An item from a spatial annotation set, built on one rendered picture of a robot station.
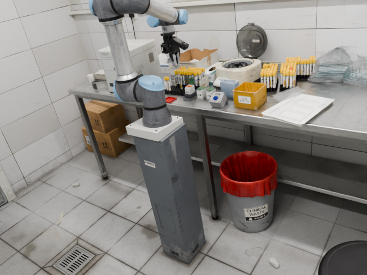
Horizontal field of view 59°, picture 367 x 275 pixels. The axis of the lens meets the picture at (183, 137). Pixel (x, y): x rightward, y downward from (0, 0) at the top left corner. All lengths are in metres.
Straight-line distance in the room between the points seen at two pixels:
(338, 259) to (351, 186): 0.99
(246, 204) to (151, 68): 1.08
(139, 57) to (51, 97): 1.39
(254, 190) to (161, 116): 0.73
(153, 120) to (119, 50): 0.36
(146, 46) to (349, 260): 1.64
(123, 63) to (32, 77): 1.72
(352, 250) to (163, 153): 0.89
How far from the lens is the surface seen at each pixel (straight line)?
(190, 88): 1.93
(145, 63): 2.21
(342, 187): 2.21
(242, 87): 1.83
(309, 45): 2.19
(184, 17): 1.80
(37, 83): 3.26
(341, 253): 1.31
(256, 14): 2.26
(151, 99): 1.57
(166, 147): 1.60
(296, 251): 2.16
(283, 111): 1.67
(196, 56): 2.49
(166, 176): 1.69
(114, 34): 1.58
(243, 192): 1.97
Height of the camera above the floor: 1.62
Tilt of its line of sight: 29 degrees down
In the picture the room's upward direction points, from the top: 10 degrees counter-clockwise
